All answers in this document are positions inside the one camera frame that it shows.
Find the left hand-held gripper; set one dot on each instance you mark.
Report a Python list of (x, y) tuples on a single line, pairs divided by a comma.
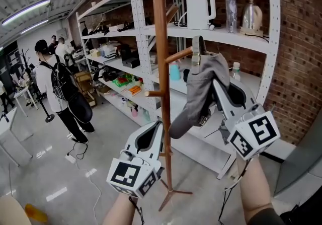
[(130, 172)]

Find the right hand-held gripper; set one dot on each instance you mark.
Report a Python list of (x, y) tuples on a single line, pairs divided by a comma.
[(254, 131)]

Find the grey cap item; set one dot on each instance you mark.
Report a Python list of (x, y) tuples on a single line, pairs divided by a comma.
[(201, 88)]

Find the brown wooden coat stand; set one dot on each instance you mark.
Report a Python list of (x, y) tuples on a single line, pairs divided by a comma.
[(158, 42)]

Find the person's left forearm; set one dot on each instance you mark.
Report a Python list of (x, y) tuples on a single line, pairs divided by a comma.
[(120, 210)]

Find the person's right forearm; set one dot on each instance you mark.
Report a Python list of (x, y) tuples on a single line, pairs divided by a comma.
[(256, 188)]

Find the orange box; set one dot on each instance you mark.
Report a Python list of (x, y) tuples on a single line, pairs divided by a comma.
[(134, 90)]

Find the large white metal shelving unit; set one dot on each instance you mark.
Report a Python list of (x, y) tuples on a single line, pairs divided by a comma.
[(219, 36)]

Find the green toy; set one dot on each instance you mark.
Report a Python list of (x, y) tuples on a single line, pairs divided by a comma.
[(123, 79)]

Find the teal cup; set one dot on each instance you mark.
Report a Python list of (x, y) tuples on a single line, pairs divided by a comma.
[(174, 73)]

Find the white power strip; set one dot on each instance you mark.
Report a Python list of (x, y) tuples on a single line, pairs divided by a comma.
[(70, 158)]

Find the wooden cart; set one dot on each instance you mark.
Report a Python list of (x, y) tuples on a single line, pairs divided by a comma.
[(86, 88)]

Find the steel kettle on wooden base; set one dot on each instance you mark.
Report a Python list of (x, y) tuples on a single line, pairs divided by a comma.
[(251, 17)]

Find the clear plastic bottle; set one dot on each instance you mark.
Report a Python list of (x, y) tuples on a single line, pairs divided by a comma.
[(231, 15)]

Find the black box appliance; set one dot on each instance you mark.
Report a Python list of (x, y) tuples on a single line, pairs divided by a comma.
[(129, 58)]

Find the grey cabinet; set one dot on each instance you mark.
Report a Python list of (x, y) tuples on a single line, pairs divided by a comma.
[(302, 158)]

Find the white electric kettle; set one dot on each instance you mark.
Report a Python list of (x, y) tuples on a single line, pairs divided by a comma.
[(198, 10)]

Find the long white metal shelving unit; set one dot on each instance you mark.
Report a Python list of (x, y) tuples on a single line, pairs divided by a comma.
[(113, 34)]

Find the orange plastic object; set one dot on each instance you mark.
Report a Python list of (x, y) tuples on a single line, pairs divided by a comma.
[(36, 212)]

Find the small white table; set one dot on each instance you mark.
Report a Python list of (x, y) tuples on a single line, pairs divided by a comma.
[(23, 93)]

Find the beige round seat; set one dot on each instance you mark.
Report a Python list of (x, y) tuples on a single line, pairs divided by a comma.
[(12, 212)]

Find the short ceiling light tube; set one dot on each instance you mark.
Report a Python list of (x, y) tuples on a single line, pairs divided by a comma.
[(34, 26)]

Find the long ceiling light tube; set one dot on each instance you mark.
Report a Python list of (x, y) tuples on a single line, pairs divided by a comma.
[(25, 11)]

